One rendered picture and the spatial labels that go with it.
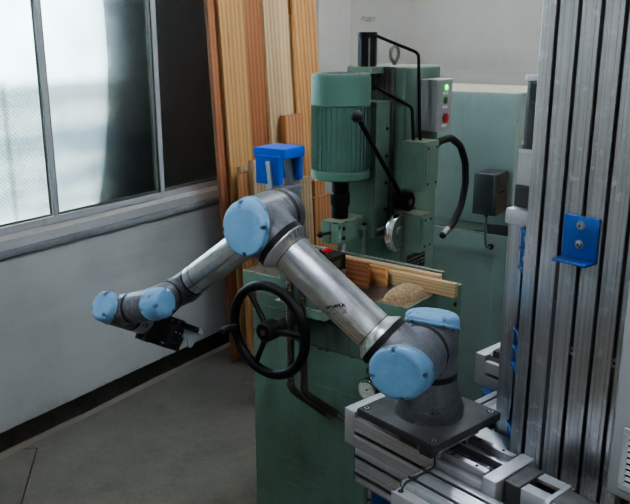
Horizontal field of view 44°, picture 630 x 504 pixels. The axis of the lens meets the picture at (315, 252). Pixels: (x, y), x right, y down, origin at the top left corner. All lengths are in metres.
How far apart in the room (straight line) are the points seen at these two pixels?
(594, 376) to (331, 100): 1.08
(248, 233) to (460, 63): 3.18
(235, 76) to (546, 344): 2.50
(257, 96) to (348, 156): 1.78
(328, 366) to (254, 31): 2.12
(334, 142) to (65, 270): 1.51
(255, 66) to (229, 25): 0.29
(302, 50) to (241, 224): 2.77
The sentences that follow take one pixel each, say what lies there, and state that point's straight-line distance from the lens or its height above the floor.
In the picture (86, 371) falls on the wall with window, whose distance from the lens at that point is 3.56.
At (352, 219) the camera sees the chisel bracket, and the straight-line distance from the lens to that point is 2.37.
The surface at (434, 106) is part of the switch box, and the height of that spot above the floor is 1.40.
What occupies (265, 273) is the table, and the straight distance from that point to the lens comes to 2.40.
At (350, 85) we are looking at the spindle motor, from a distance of 2.23.
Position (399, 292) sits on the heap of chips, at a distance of 2.15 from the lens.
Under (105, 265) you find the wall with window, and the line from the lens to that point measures 3.50.
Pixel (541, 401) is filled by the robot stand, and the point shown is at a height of 0.87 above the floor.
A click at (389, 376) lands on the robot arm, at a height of 0.98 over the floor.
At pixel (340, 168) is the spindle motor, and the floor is 1.24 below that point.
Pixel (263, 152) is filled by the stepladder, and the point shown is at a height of 1.14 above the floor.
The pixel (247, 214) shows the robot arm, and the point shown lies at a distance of 1.56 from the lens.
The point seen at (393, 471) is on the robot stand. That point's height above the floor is 0.68.
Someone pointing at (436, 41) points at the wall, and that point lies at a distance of 4.67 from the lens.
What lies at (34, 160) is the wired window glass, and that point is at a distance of 3.30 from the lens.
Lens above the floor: 1.61
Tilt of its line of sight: 16 degrees down
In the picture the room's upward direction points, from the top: straight up
